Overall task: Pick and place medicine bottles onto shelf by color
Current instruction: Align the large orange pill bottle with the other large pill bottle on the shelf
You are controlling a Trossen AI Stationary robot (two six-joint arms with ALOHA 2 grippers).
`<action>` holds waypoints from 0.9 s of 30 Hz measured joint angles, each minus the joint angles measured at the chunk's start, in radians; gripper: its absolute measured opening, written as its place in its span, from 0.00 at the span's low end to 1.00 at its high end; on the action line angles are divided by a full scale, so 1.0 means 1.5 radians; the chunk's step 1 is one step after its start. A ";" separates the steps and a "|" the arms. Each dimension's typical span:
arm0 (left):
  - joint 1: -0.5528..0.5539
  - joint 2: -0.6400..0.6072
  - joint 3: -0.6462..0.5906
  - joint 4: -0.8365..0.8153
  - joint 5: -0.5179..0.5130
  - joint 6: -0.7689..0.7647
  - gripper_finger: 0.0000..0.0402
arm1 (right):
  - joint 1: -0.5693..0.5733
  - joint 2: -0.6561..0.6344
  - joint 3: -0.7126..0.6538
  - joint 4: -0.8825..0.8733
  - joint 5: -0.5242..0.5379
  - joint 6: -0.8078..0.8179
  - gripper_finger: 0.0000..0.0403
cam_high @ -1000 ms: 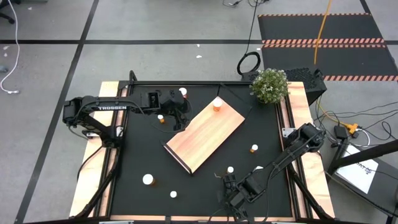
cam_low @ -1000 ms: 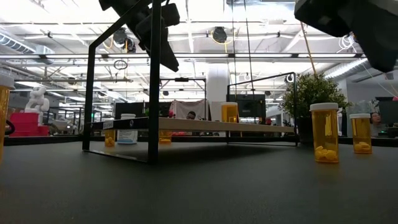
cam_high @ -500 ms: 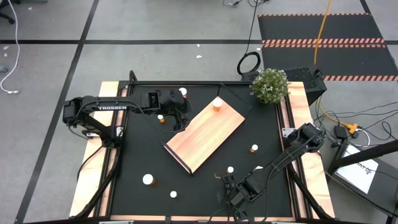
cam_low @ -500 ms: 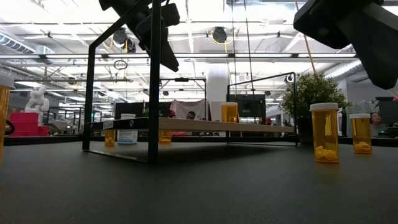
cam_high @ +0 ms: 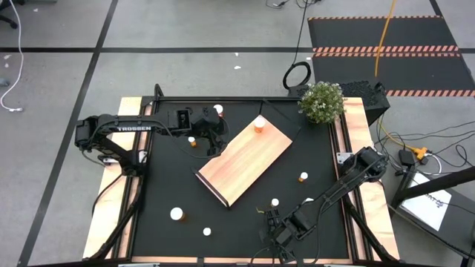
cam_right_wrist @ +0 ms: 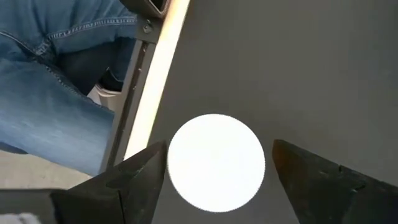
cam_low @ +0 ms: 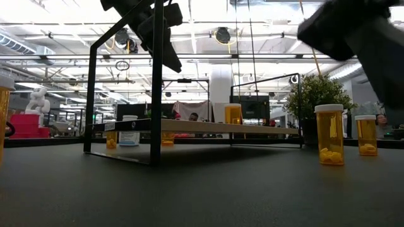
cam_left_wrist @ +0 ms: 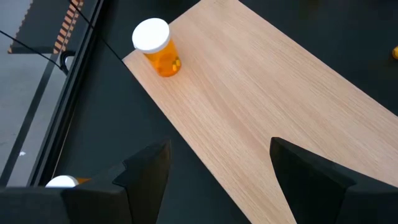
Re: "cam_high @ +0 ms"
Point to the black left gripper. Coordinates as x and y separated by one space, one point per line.
206 124

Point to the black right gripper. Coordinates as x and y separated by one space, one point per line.
280 237

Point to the small amber pill bottle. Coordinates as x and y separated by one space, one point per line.
304 175
191 139
274 202

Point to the large amber pill bottle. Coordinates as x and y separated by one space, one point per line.
259 123
176 213
218 109

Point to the small white cap front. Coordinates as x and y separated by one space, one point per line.
206 231

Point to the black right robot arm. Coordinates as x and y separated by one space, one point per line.
345 181

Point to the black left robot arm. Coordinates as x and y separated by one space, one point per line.
111 124

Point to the light wooden side board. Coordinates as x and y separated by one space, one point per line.
130 105
356 111

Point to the green plant in black pot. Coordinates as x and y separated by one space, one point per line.
322 102

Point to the black power adapter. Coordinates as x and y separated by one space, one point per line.
406 157

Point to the white printed sheet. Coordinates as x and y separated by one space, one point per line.
426 204

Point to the black striped floor mat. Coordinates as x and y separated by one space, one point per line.
352 33
408 74

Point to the black metal stand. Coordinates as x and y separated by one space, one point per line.
445 182

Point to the black office chair base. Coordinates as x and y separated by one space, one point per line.
11 23

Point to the wooden shelf black metal frame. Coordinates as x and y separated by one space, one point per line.
245 159

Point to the black metal table frame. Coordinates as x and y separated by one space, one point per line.
208 99

